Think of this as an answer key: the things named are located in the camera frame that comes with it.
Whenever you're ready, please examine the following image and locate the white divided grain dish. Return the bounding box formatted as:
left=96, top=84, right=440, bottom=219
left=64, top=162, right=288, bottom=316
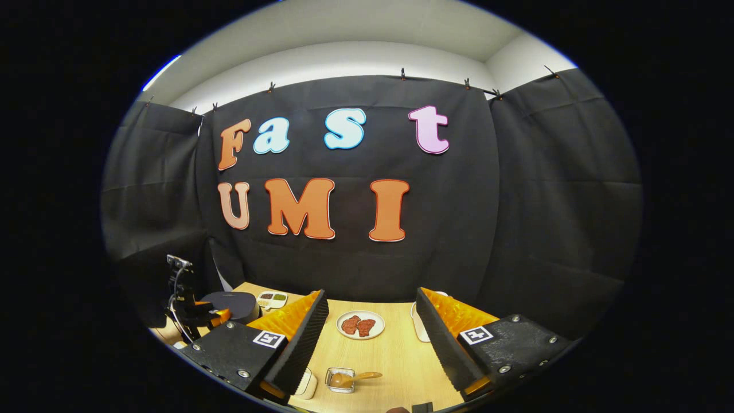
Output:
left=256, top=291, right=288, bottom=311

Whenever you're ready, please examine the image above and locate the clear wire chopstick holder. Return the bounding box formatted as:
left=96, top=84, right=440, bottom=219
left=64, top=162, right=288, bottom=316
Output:
left=325, top=367, right=356, bottom=394

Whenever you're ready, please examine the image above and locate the wooden spoon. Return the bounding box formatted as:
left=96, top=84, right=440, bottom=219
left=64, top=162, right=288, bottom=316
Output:
left=329, top=371, right=383, bottom=389

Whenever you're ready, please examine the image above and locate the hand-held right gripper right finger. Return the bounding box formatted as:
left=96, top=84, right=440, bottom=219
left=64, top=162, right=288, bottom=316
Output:
left=415, top=287, right=574, bottom=402

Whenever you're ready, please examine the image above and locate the white toaster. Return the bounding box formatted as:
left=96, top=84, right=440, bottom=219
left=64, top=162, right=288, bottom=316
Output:
left=410, top=291, right=448, bottom=343

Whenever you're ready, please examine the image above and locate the grey rice cooker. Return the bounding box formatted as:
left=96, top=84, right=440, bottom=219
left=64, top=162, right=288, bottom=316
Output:
left=201, top=291, right=261, bottom=326

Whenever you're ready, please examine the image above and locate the white round plate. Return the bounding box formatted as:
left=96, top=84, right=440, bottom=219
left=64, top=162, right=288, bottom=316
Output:
left=336, top=310, right=386, bottom=341

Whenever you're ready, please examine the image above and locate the black backdrop cloth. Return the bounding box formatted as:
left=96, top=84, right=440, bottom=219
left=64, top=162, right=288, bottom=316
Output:
left=102, top=68, right=643, bottom=345

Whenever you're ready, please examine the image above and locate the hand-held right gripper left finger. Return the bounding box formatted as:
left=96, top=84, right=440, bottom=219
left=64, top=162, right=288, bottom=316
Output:
left=179, top=289, right=330, bottom=405

